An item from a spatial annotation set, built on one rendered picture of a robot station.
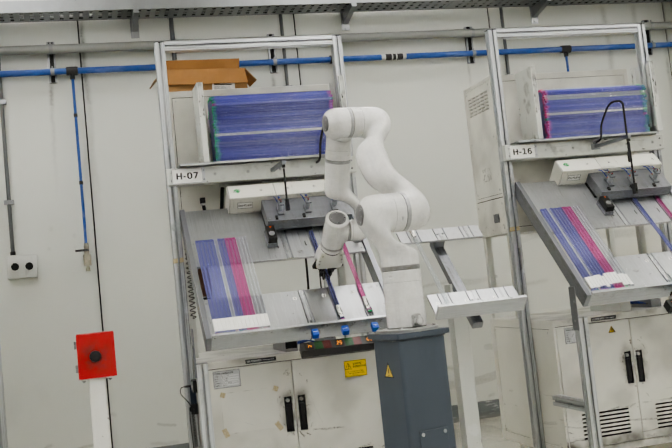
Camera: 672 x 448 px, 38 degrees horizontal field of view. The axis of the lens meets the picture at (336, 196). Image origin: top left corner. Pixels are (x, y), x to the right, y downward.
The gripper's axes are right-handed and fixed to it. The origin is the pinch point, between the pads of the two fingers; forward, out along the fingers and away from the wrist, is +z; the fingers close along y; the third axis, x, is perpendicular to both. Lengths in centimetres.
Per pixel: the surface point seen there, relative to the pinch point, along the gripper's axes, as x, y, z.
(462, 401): 47, -46, 26
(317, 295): 10.2, 5.7, -0.6
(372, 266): -1.8, -18.9, 1.1
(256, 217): -36.5, 19.5, 7.3
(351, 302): 15.6, -5.8, -1.5
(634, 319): 18, -134, 29
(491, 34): -98, -93, -31
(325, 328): 26.5, 6.7, -3.1
